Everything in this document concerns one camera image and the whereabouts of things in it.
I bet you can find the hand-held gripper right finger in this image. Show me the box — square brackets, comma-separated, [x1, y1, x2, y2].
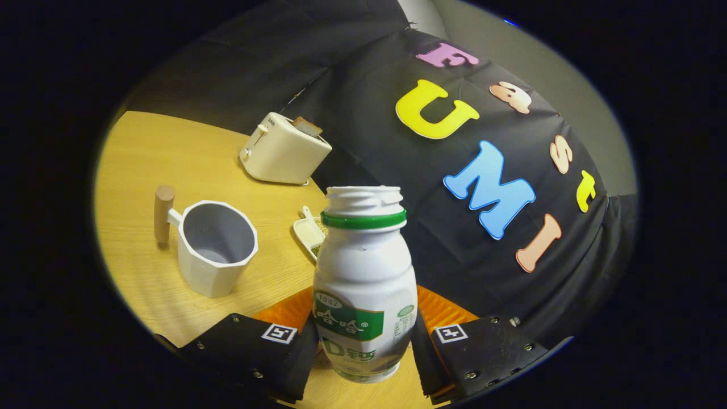
[410, 286, 550, 405]

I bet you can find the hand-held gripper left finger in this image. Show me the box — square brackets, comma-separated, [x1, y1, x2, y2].
[177, 287, 320, 404]

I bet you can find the white cup wooden handle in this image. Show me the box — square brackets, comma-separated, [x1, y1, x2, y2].
[153, 185, 259, 298]

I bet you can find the white juice bottle green label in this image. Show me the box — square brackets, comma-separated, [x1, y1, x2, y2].
[312, 186, 419, 384]

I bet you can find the white divided snack dish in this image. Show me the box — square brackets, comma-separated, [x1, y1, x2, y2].
[293, 206, 328, 263]

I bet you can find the cream toaster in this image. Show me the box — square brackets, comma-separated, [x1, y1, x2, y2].
[239, 112, 333, 186]

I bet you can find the wooden table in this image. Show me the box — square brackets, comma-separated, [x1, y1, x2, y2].
[94, 111, 449, 409]

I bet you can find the toast slice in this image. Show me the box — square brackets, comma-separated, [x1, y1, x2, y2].
[293, 116, 323, 137]

